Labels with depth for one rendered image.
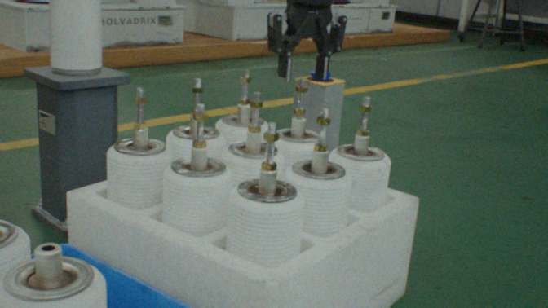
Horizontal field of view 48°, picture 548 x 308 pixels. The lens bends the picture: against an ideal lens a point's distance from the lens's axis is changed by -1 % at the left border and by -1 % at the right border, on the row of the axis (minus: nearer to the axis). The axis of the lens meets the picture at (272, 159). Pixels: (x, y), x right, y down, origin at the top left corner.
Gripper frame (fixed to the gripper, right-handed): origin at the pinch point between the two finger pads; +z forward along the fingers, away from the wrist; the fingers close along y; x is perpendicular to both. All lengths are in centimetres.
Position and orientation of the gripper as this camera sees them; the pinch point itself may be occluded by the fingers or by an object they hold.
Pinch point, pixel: (303, 72)
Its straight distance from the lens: 100.1
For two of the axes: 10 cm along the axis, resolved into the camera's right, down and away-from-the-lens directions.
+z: -0.7, 9.5, 3.1
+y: -8.5, 1.1, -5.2
